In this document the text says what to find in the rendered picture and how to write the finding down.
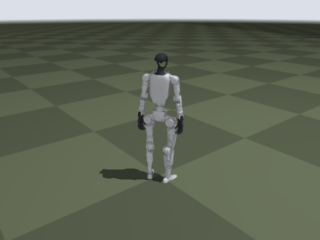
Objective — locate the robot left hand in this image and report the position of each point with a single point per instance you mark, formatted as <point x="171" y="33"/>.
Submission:
<point x="141" y="121"/>

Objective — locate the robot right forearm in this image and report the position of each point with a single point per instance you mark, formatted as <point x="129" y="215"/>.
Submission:
<point x="179" y="109"/>

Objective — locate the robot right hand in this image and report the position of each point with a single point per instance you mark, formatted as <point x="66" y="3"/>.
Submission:
<point x="179" y="125"/>

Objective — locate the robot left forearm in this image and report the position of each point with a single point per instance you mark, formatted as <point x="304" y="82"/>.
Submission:
<point x="142" y="103"/>

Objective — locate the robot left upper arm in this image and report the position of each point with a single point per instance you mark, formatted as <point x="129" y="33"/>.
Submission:
<point x="144" y="86"/>

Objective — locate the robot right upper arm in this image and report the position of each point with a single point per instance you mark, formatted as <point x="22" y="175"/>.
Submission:
<point x="176" y="87"/>

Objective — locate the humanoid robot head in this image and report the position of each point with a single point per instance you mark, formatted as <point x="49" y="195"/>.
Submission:
<point x="160" y="58"/>

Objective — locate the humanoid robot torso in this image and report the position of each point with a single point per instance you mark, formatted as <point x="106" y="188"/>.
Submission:
<point x="159" y="91"/>

